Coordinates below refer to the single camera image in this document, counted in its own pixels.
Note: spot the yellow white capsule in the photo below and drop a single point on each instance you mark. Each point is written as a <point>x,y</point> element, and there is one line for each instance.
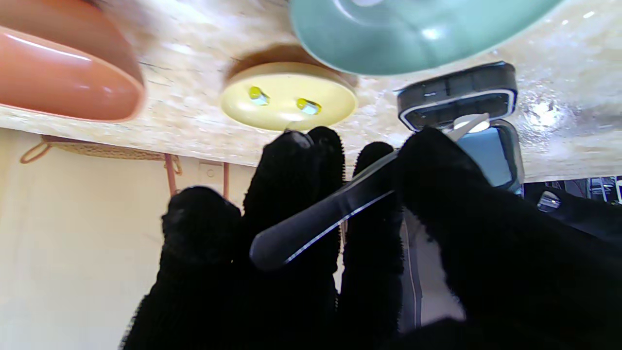
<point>308,105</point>
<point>257,96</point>

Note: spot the dark pill box blue lid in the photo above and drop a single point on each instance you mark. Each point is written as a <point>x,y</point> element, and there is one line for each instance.
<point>437,95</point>

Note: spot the yellow round dish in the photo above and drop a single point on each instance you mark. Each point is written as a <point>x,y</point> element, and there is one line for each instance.
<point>286,82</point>

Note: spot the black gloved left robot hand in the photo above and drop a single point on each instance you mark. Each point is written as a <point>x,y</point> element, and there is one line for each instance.
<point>583,218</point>

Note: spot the metal tweezers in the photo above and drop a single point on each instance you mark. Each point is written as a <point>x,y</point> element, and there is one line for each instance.
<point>311,228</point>

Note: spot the red-orange bowl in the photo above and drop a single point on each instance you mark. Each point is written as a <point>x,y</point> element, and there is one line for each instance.
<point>58,73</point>

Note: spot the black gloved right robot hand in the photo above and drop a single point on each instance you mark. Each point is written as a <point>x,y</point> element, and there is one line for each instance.
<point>510,282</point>

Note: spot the green round dish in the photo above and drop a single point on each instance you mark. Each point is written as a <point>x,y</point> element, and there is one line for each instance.
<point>413,43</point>

